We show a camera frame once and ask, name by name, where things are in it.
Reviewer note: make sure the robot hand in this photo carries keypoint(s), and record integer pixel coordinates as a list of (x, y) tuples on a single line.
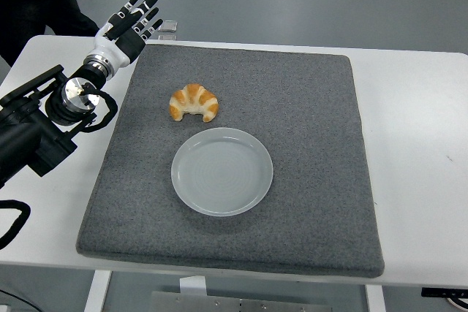
[(109, 49)]

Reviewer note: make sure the croissant bread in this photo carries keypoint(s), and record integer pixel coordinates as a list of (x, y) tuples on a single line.
[(194, 100)]

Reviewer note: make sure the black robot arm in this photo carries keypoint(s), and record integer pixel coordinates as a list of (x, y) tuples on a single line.
[(33, 140)]

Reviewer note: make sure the pale grey round plate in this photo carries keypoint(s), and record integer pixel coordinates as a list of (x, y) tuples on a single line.
[(222, 173)]

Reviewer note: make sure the grey felt mat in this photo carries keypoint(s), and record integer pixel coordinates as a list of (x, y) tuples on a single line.
[(292, 125)]

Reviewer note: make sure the white table leg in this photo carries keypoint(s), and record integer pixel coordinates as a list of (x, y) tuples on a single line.
[(97, 292), (374, 299)]

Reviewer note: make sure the white paper label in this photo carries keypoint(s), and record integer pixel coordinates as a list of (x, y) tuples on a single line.
[(193, 285)]

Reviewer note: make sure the black bar under table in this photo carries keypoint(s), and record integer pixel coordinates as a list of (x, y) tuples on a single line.
[(444, 292)]

